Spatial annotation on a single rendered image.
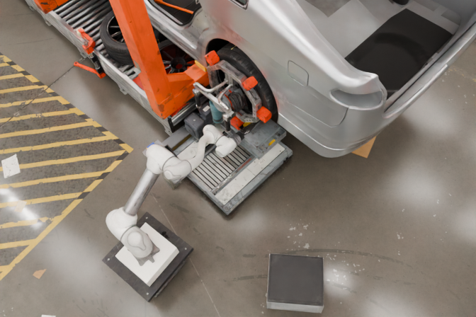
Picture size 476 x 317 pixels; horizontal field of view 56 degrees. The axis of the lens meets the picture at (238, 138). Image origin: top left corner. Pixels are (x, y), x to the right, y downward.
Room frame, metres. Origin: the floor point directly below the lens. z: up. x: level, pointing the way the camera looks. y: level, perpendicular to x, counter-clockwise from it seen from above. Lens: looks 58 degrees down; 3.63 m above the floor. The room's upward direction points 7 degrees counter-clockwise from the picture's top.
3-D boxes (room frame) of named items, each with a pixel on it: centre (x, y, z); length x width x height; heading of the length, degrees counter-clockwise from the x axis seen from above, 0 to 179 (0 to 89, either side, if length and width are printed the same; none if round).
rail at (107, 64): (3.36, 1.34, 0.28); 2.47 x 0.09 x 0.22; 38
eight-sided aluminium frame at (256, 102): (2.18, -0.02, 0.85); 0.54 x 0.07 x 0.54; 38
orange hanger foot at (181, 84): (2.56, 0.33, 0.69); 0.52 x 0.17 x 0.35; 128
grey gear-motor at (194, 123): (2.36, 0.25, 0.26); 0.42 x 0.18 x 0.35; 128
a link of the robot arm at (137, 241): (1.17, 0.80, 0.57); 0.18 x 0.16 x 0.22; 41
